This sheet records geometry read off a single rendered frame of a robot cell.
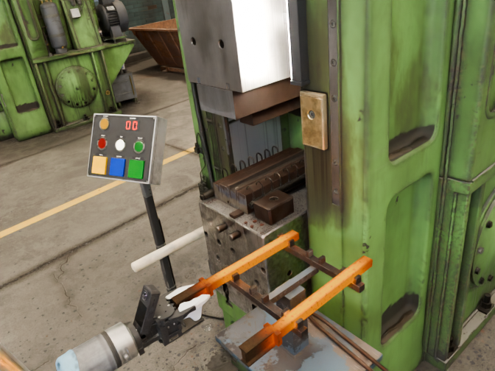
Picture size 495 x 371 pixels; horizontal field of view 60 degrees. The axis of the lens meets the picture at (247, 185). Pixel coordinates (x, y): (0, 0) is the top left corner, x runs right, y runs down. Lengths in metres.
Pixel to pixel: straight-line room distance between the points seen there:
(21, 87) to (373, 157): 5.38
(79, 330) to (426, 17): 2.27
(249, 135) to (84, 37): 4.72
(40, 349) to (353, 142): 2.04
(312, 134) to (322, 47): 0.26
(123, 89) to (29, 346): 4.77
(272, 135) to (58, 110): 4.64
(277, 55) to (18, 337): 2.14
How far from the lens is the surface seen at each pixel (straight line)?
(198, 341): 2.39
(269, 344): 1.02
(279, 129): 1.92
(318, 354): 1.33
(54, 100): 6.22
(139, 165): 1.83
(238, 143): 1.77
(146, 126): 1.84
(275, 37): 1.40
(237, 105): 1.39
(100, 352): 1.08
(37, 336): 2.80
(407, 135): 1.53
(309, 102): 1.31
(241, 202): 1.55
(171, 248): 1.96
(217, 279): 1.17
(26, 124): 6.25
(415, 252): 1.83
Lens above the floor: 1.71
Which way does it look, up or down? 27 degrees down
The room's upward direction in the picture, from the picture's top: 7 degrees counter-clockwise
